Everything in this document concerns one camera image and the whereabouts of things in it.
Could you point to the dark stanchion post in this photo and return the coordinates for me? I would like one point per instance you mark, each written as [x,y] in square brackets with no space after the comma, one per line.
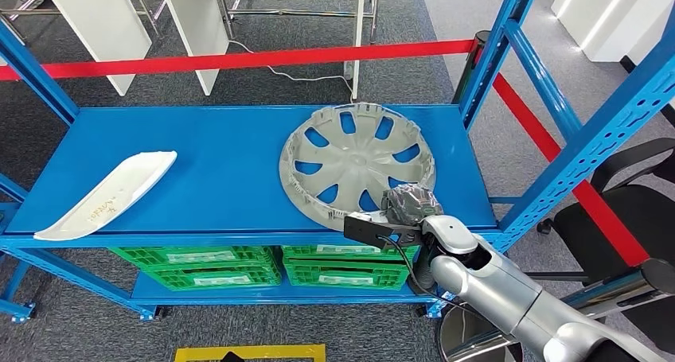
[466,72]

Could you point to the blue metal shelf rack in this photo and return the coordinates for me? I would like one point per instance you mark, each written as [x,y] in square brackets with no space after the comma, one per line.
[211,170]
[16,309]

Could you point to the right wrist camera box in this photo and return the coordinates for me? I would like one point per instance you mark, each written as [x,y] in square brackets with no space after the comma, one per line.
[364,233]

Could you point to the white power adapter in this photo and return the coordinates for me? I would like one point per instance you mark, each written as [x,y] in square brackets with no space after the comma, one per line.
[348,70]

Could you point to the red barrier belt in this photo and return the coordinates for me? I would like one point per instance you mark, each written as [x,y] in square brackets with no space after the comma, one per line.
[617,228]
[237,60]

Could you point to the chrome stanchion post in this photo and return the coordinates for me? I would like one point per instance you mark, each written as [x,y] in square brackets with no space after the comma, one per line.
[633,288]

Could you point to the white plastic trim part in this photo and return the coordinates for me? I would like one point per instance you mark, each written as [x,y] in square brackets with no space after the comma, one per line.
[105,196]

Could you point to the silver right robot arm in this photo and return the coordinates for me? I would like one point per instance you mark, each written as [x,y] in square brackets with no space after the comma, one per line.
[490,291]

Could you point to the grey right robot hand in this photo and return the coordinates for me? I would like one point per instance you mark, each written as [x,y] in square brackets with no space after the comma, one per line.
[414,204]

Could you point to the grey plastic wheel hubcap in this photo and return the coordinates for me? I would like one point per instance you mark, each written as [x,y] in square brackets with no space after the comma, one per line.
[358,159]

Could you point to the black office chair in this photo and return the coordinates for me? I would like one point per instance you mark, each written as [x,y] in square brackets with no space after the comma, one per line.
[585,228]

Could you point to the white desk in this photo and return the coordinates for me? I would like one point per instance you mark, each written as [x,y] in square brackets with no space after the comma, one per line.
[195,33]
[100,33]

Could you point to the chrome tube frame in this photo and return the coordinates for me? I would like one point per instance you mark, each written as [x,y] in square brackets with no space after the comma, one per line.
[295,13]

